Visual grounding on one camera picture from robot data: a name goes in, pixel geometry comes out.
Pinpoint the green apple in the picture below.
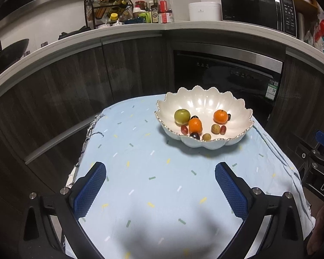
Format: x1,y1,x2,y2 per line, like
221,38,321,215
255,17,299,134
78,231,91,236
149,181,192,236
174,109,191,125

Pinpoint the wide dark wood cabinet door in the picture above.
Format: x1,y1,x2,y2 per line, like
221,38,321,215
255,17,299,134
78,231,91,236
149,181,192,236
0,46,111,165

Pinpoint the black gas stove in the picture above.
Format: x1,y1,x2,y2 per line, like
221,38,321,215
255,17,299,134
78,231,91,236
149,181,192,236
24,25,85,56

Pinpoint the cluster of condiment bottles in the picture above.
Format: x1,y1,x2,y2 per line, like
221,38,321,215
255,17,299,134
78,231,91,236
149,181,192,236
133,0,175,24

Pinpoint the white kitchen countertop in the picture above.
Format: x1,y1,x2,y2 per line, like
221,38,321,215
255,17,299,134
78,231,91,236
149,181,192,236
0,20,324,106

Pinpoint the white scalloped bowl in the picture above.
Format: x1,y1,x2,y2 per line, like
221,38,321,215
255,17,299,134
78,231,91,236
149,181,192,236
154,85,255,149

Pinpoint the black wok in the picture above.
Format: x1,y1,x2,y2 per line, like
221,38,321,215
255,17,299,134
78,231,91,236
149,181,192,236
0,34,30,72

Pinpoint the mandarin orange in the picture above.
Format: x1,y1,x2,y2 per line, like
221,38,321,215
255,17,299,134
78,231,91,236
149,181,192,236
188,119,203,134
213,109,228,123

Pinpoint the black wire spice rack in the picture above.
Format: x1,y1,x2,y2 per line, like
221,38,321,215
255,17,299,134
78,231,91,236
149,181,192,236
84,0,134,30

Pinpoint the built-in black oven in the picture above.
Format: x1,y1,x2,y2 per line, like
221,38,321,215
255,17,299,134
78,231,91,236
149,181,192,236
173,49,284,130

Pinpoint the silver cabinet handle bar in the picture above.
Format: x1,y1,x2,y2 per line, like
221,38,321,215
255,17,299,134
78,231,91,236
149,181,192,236
24,116,103,165

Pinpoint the black microwave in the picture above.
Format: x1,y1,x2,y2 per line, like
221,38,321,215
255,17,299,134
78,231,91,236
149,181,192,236
219,0,298,39

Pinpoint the narrow dark wood cabinet door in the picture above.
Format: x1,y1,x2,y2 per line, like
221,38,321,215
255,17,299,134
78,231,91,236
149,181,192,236
102,36,170,103

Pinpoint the light blue patterned tablecloth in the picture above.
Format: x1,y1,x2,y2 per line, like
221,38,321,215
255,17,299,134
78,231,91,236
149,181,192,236
66,93,316,259

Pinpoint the steel bottle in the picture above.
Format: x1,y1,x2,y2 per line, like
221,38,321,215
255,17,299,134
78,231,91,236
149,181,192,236
297,13,305,41

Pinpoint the person's right hand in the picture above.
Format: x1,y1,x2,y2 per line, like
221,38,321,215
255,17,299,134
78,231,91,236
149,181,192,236
306,202,324,258

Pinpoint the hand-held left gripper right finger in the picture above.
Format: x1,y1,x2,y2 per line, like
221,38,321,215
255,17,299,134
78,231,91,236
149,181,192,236
214,162,305,259

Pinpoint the white rice cooker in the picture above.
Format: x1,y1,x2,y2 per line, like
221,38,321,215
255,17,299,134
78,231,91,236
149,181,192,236
188,2,222,21

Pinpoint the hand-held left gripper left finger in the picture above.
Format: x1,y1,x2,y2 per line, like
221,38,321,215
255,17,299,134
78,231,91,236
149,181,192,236
19,162,107,259

